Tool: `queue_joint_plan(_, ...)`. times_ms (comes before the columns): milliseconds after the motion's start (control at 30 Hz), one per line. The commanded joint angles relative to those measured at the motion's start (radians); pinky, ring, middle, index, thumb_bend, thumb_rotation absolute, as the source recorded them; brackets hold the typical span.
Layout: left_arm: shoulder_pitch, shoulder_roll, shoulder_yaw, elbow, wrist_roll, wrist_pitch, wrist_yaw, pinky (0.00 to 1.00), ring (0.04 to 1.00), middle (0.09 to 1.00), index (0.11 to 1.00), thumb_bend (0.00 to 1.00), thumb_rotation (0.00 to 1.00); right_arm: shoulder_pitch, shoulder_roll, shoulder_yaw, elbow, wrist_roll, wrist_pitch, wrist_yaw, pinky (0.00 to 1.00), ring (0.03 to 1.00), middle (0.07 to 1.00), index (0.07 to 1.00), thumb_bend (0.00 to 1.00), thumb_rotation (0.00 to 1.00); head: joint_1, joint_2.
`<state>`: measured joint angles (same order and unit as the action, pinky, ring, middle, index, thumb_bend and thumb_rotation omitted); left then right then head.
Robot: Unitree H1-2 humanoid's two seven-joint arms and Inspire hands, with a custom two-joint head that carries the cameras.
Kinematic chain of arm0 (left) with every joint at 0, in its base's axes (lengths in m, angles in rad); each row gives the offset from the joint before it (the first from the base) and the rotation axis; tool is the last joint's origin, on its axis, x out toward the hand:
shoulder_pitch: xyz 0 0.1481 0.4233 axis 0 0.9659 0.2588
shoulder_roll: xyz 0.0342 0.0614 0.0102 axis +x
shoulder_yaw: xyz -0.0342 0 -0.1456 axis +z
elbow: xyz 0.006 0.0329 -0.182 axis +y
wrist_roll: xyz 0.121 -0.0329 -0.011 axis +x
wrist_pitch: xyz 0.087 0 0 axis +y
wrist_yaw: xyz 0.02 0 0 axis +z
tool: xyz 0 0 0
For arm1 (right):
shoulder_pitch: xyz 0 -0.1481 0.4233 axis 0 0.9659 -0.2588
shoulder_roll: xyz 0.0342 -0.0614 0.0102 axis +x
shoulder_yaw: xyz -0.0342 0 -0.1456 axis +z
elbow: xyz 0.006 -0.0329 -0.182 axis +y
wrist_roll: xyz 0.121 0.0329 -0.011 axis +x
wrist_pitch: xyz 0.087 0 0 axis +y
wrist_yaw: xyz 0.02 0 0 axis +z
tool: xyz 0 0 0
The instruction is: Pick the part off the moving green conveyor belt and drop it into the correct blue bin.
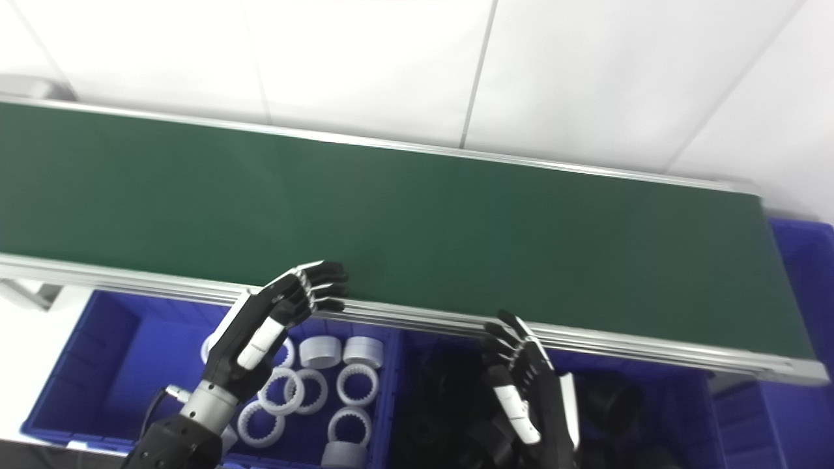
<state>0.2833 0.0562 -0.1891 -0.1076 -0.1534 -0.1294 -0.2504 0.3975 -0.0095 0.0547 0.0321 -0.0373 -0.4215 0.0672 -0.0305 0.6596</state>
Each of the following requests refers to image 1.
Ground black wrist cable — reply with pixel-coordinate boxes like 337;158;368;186
140;386;193;450

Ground black cylinder part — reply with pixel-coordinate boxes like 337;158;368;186
577;373;644;436

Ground aluminium conveyor support leg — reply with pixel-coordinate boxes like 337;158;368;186
0;279;63;311

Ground blue bin with black parts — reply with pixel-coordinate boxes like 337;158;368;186
391;329;730;469

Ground blue bin at conveyor end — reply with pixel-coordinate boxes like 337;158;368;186
707;217;834;469

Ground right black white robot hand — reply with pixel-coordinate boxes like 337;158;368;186
481;310;581;469

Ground black gear part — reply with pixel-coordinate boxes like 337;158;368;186
410;371;486;457

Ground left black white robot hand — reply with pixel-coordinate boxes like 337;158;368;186
201;261;350;401

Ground green conveyor belt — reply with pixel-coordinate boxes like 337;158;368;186
0;101;815;360

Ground blue bin with white rings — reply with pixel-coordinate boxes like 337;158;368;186
20;289;401;469

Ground grey conveyor end housing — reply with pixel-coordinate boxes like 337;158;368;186
0;74;69;102

